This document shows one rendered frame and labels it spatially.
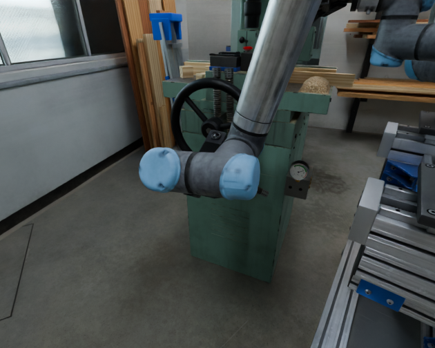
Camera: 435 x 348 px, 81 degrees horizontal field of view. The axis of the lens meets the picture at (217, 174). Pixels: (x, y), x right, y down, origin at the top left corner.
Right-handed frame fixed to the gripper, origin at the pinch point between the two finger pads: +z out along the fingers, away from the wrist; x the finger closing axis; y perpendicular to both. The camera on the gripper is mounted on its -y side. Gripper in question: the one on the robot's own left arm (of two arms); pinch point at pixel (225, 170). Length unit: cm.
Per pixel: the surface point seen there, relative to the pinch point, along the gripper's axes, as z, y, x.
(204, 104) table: 5.2, -19.5, -13.3
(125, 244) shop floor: 50, 54, -67
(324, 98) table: 11.6, -27.2, 22.4
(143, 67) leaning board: 98, -68, -119
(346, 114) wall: 260, -93, 45
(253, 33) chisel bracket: 13.1, -47.5, -4.4
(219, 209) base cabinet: 37.8, 18.1, -11.8
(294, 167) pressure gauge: 17.1, -5.4, 17.6
